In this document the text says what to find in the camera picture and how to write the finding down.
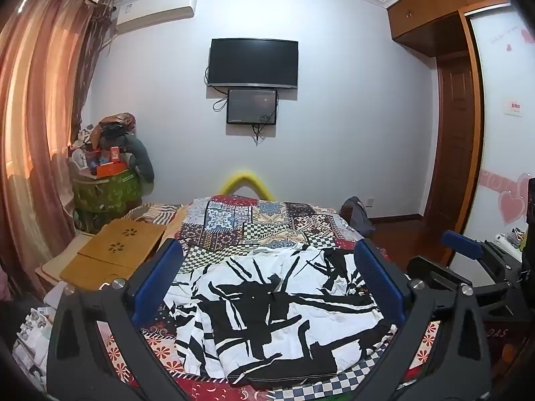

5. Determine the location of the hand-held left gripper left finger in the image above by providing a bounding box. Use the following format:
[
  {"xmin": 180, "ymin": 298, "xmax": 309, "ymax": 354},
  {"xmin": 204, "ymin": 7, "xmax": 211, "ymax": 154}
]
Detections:
[{"xmin": 47, "ymin": 240, "xmax": 191, "ymax": 401}]

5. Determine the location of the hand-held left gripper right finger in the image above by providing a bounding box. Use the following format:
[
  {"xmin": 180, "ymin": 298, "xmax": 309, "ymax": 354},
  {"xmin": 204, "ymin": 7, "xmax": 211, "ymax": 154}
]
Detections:
[{"xmin": 353, "ymin": 238, "xmax": 492, "ymax": 401}]

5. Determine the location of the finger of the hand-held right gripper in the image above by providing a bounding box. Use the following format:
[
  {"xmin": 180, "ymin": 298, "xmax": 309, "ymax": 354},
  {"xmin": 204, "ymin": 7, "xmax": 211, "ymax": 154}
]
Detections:
[
  {"xmin": 406, "ymin": 256, "xmax": 521, "ymax": 301},
  {"xmin": 440, "ymin": 230, "xmax": 521, "ymax": 278}
]

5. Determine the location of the black and white patterned garment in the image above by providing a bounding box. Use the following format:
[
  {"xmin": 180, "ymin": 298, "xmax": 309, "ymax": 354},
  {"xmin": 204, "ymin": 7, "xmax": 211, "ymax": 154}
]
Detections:
[{"xmin": 173, "ymin": 246, "xmax": 398, "ymax": 389}]

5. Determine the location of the pile of clothes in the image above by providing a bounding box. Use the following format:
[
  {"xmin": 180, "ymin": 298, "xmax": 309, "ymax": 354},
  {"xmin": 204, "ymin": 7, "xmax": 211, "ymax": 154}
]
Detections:
[{"xmin": 69, "ymin": 113, "xmax": 136, "ymax": 163}]

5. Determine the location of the wooden folding lap table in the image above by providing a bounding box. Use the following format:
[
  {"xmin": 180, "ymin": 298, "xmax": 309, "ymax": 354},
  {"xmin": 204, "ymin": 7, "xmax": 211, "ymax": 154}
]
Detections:
[{"xmin": 60, "ymin": 219, "xmax": 166, "ymax": 291}]

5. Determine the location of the dark grey bag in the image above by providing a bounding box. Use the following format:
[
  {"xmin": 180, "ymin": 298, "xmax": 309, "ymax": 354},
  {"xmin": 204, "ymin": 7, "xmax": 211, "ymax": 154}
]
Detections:
[{"xmin": 340, "ymin": 196, "xmax": 376, "ymax": 237}]

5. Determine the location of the beige striped cloth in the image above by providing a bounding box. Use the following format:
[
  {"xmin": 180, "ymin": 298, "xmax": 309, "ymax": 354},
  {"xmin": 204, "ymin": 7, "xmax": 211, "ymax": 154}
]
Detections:
[{"xmin": 134, "ymin": 203, "xmax": 183, "ymax": 225}]

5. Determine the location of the brown wooden door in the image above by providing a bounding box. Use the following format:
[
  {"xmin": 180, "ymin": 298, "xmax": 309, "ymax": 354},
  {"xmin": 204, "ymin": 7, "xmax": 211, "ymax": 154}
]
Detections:
[{"xmin": 424, "ymin": 52, "xmax": 479, "ymax": 243}]

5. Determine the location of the light wooden board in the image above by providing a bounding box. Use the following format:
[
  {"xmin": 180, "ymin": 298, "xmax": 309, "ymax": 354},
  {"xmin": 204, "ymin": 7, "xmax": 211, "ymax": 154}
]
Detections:
[{"xmin": 35, "ymin": 234, "xmax": 95, "ymax": 289}]

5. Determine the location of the white heart-decorated wardrobe door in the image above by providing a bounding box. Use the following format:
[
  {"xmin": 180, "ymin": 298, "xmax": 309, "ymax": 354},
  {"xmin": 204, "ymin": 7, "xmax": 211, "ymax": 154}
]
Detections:
[{"xmin": 464, "ymin": 2, "xmax": 535, "ymax": 251}]

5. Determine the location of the green patterned storage bag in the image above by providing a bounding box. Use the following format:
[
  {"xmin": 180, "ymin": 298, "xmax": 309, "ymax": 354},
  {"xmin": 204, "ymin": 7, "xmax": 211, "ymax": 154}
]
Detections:
[{"xmin": 71, "ymin": 169, "xmax": 143, "ymax": 235}]

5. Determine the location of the patchwork patterned blanket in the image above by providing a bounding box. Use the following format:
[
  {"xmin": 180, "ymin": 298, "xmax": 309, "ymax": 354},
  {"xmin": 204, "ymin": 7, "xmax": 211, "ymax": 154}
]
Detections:
[{"xmin": 94, "ymin": 194, "xmax": 444, "ymax": 401}]

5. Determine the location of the orange box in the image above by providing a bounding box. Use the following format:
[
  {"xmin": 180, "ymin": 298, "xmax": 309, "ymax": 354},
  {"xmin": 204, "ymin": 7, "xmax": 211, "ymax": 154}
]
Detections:
[{"xmin": 96, "ymin": 163, "xmax": 126, "ymax": 178}]

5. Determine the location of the grey garment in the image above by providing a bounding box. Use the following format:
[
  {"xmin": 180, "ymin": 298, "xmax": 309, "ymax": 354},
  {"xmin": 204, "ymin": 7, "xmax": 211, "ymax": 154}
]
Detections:
[{"xmin": 123, "ymin": 134, "xmax": 155, "ymax": 195}]

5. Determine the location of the white patterned cloth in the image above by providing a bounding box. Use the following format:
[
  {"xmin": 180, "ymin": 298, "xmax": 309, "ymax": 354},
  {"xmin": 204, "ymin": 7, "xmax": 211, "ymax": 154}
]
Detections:
[{"xmin": 12, "ymin": 307, "xmax": 57, "ymax": 385}]

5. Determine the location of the yellow curved object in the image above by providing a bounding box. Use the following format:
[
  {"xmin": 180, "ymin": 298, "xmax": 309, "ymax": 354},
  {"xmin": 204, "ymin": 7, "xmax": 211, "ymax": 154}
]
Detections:
[{"xmin": 221, "ymin": 170, "xmax": 274, "ymax": 199}]

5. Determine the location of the pink brown curtain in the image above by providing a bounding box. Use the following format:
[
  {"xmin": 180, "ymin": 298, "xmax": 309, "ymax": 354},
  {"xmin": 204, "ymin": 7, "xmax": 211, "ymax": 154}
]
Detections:
[{"xmin": 0, "ymin": 0, "xmax": 113, "ymax": 301}]

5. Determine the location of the wooden overhead cupboard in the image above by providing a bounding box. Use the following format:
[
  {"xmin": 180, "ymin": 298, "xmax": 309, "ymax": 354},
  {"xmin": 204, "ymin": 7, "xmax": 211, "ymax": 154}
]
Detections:
[{"xmin": 387, "ymin": 0, "xmax": 513, "ymax": 46}]

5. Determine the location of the small black wall monitor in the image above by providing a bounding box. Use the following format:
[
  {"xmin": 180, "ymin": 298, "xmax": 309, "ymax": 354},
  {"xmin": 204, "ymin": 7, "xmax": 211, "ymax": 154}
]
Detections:
[{"xmin": 226, "ymin": 88, "xmax": 279, "ymax": 126}]

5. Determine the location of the black wall television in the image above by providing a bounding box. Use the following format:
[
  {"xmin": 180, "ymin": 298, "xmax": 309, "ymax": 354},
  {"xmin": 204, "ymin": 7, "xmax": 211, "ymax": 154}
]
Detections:
[{"xmin": 208, "ymin": 38, "xmax": 299, "ymax": 90}]

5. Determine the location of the white wall air conditioner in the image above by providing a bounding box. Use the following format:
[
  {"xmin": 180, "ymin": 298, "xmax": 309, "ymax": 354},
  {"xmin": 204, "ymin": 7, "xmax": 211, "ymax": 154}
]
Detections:
[{"xmin": 112, "ymin": 0, "xmax": 197, "ymax": 34}]

